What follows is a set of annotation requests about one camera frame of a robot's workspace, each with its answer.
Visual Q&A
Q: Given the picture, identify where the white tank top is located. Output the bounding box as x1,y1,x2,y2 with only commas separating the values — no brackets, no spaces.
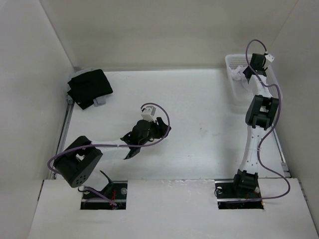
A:
227,65,271,101

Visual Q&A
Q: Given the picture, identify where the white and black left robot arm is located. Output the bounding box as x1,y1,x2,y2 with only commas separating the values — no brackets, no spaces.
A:
48,117,171,199

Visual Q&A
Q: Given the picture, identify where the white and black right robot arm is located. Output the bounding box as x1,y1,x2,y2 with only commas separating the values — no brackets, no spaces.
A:
231,53,279,200

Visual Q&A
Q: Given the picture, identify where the folded black tank top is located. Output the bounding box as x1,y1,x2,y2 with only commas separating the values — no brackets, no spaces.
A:
66,69,114,110

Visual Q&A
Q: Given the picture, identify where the white plastic basket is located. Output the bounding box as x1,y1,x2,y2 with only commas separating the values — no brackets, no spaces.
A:
225,53,279,106

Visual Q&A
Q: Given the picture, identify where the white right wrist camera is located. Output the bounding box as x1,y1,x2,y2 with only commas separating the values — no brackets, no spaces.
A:
264,53,275,64

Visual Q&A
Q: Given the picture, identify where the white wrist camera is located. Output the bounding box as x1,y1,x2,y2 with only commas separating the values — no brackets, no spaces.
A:
264,53,275,64
141,106,156,122

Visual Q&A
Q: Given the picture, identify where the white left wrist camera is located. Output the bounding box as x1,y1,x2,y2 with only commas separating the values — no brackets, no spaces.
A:
141,106,156,122

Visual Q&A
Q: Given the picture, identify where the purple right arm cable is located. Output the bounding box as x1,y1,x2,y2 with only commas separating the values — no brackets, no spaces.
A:
245,39,292,202

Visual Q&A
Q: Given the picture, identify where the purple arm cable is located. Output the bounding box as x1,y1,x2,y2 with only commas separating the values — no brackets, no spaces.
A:
47,103,172,207
245,39,292,202

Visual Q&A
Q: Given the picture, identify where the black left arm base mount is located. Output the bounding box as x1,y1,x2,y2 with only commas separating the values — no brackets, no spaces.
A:
78,170,128,211

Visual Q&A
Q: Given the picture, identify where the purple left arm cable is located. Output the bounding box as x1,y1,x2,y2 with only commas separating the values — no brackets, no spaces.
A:
47,103,172,207

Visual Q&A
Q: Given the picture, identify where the aluminium left table rail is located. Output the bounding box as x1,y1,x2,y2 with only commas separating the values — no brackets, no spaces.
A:
48,66,83,180

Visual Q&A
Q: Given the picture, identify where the aluminium table rail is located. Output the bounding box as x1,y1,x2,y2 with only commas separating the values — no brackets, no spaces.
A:
48,66,83,180
273,130,291,178

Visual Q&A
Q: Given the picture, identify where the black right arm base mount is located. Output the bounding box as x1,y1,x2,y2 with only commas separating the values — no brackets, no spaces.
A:
214,180,264,210

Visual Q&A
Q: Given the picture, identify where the aluminium right table rail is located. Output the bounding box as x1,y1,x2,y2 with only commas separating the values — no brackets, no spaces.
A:
273,130,291,178

